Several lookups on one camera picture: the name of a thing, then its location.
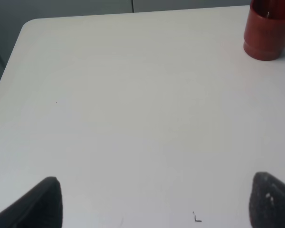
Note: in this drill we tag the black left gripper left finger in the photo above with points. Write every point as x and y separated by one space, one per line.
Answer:
41 207

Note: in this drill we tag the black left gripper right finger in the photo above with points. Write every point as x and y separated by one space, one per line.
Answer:
267 202

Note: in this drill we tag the red plastic cup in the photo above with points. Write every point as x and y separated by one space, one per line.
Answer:
264 36

